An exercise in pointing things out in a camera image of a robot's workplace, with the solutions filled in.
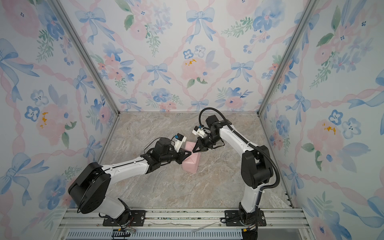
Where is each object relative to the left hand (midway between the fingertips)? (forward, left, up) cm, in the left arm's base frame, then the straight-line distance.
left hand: (192, 152), depth 82 cm
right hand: (+1, -1, 0) cm, 2 cm away
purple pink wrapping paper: (-6, +1, -2) cm, 6 cm away
